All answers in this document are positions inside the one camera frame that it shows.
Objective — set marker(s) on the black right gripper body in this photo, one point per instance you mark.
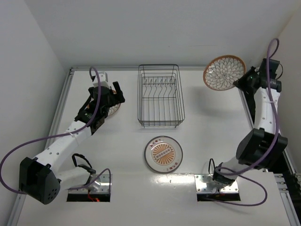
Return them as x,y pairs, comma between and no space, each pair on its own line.
243,80

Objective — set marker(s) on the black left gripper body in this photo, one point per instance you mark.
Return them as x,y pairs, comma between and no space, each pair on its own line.
113,97

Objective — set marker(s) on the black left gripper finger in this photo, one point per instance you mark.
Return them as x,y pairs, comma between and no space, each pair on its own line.
117,87
120,98

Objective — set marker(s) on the brown floral pattern plate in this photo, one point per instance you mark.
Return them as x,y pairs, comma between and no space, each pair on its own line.
221,73

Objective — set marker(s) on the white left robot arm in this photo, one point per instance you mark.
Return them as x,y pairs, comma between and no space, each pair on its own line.
40,177

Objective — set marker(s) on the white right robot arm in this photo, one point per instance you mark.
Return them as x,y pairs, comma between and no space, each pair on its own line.
263,145

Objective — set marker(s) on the brown lattice pattern plate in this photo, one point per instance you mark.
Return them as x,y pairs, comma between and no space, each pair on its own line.
113,109

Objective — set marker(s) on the sunburst pattern plate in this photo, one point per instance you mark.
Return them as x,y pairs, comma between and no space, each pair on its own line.
163,154

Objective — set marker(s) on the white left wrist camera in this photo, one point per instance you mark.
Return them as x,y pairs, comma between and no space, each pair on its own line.
103,80

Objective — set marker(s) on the black wire dish rack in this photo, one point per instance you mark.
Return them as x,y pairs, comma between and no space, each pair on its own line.
160,97

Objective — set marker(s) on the aluminium table frame rail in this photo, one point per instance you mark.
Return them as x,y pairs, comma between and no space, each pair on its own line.
135,68

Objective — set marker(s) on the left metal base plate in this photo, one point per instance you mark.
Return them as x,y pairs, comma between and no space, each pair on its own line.
100,187

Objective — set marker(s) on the metal base plate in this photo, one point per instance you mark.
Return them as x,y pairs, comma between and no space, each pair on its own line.
205,185
100,187

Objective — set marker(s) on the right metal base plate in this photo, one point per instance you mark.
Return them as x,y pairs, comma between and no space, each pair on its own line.
205,185

